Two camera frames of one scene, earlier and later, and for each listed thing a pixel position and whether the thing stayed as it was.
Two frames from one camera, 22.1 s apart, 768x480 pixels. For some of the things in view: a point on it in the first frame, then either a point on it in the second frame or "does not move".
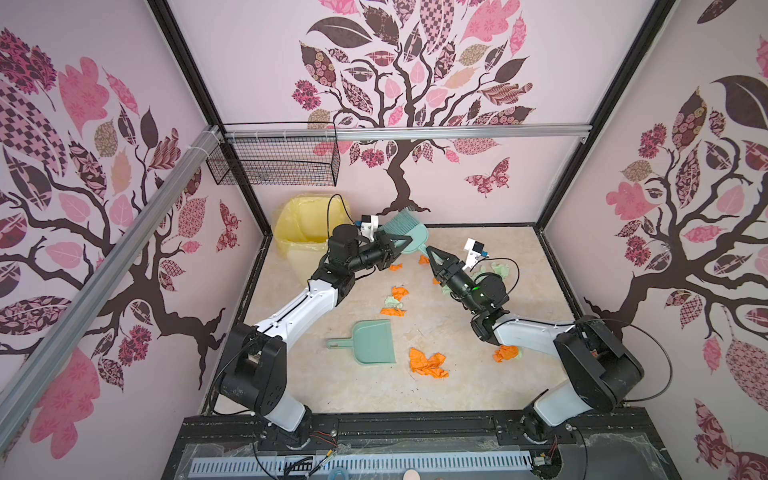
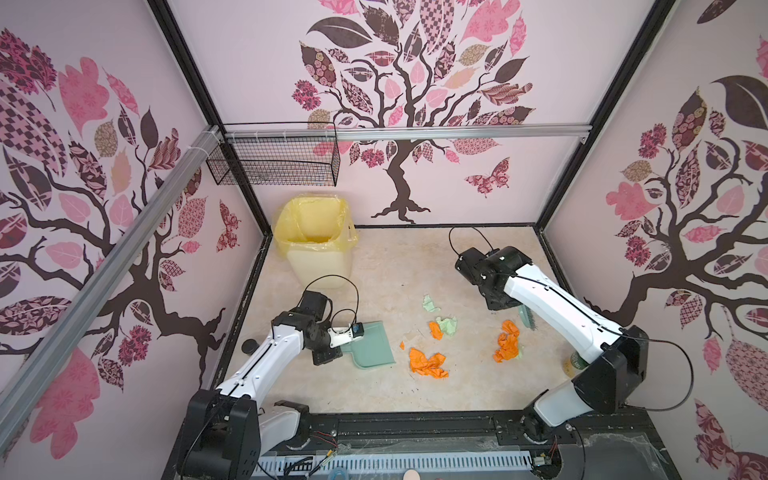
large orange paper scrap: (418, 363) does not move
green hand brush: (405, 222) → (527, 317)
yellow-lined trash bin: (302, 226) does not move
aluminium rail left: (28, 389) does not move
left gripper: (388, 251) → (328, 355)
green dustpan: (371, 341) does not move
